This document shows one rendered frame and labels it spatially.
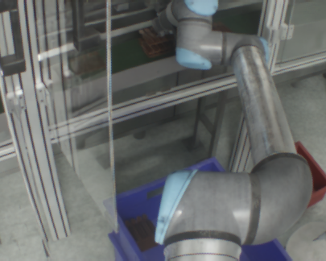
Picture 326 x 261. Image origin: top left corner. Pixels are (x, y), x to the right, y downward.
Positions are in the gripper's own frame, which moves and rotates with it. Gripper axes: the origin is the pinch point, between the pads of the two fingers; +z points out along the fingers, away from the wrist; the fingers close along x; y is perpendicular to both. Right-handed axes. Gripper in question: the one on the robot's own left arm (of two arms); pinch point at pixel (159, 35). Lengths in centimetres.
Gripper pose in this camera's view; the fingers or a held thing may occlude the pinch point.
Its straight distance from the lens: 149.5
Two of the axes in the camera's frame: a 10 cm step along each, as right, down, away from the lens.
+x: -8.9, 3.2, -3.1
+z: -3.3, 0.1, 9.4
